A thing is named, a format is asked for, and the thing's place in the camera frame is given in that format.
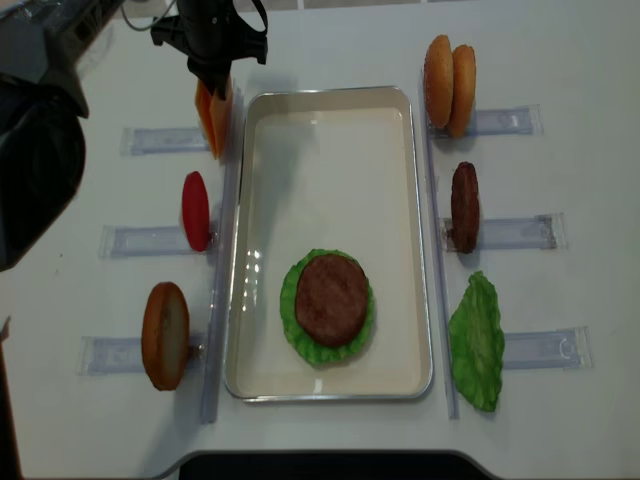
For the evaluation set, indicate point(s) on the clear holder middle left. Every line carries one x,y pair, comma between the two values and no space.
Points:
119,242

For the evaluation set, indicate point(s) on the green lettuce leaf on tray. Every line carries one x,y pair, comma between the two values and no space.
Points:
310,351

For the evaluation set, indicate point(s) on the clear holder top right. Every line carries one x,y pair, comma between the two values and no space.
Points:
521,120

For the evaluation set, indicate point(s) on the red tomato slice standing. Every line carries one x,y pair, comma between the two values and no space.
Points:
195,212

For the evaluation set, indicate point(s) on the clear holder top left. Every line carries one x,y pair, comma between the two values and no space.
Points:
146,141

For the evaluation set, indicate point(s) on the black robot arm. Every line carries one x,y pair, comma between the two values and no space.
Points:
43,148

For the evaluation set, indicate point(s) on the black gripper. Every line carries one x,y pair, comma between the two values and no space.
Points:
211,34

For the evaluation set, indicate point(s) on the sesame bun top standing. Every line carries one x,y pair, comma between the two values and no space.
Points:
438,81

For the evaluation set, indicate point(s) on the clear holder middle right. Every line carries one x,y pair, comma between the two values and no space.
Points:
544,232

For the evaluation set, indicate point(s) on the clear holder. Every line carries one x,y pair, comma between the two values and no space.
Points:
119,242
544,232
521,120
101,356
146,141
559,349

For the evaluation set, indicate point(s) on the clear holder bottom left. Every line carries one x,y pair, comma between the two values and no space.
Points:
101,356

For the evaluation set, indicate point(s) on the bun half standing left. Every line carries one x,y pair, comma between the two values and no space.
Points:
165,336

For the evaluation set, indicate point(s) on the brown meat patty standing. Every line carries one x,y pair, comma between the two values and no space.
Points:
465,208

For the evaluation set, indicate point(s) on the black base panel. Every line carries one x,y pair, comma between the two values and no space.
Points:
331,465

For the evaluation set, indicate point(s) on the orange cheese slice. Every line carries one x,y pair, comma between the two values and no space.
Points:
202,103
220,112

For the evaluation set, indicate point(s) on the clear holder bottom right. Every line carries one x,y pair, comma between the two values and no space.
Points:
559,349

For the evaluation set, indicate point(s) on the plain bun half standing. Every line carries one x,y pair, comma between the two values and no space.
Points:
464,85

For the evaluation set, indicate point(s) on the green lettuce leaf standing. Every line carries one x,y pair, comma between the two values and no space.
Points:
477,344

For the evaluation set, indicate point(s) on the brown meat patty on tray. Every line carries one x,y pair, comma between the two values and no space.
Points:
331,301

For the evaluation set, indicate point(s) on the white rectangular metal tray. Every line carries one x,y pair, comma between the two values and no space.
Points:
335,170

